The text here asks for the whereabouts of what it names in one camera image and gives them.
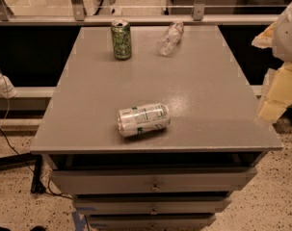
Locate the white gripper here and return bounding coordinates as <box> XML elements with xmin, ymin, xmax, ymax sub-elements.
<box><xmin>252</xmin><ymin>2</ymin><xmax>292</xmax><ymax>123</ymax></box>

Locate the green soda can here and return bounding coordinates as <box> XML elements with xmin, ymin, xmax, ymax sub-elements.
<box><xmin>111</xmin><ymin>19</ymin><xmax>132</xmax><ymax>60</ymax></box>

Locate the white 7up can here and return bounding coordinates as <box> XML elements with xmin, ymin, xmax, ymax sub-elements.
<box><xmin>117</xmin><ymin>103</ymin><xmax>171</xmax><ymax>138</ymax></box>

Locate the clear plastic water bottle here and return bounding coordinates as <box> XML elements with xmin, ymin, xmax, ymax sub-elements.
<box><xmin>157</xmin><ymin>20</ymin><xmax>184</xmax><ymax>56</ymax></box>

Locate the top grey drawer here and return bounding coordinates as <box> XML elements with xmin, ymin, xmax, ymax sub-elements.
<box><xmin>50</xmin><ymin>167</ymin><xmax>257</xmax><ymax>194</ymax></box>

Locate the grey drawer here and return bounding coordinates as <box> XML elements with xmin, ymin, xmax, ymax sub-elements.
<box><xmin>50</xmin><ymin>167</ymin><xmax>257</xmax><ymax>194</ymax></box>
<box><xmin>74</xmin><ymin>196</ymin><xmax>230</xmax><ymax>215</ymax></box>
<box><xmin>88</xmin><ymin>214</ymin><xmax>216</xmax><ymax>229</ymax></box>

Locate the grey drawer cabinet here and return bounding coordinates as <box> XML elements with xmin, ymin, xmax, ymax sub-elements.
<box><xmin>31</xmin><ymin>26</ymin><xmax>281</xmax><ymax>231</ymax></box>

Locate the middle grey drawer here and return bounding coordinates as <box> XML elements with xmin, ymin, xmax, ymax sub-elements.
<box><xmin>74</xmin><ymin>196</ymin><xmax>230</xmax><ymax>215</ymax></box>

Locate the bottom grey drawer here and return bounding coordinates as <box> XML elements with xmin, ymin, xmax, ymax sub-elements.
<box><xmin>88</xmin><ymin>214</ymin><xmax>216</xmax><ymax>229</ymax></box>

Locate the black metal stand leg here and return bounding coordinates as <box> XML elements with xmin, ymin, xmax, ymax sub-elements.
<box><xmin>0</xmin><ymin>153</ymin><xmax>46</xmax><ymax>194</ymax></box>

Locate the white power plug adapter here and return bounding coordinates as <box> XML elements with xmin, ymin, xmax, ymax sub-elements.
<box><xmin>0</xmin><ymin>72</ymin><xmax>17</xmax><ymax>99</ymax></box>

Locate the metal window rail frame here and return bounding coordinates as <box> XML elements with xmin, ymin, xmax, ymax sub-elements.
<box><xmin>0</xmin><ymin>0</ymin><xmax>291</xmax><ymax>26</ymax></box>

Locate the black floor cable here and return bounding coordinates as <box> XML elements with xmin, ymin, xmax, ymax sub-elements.
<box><xmin>0</xmin><ymin>117</ymin><xmax>73</xmax><ymax>200</ymax></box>

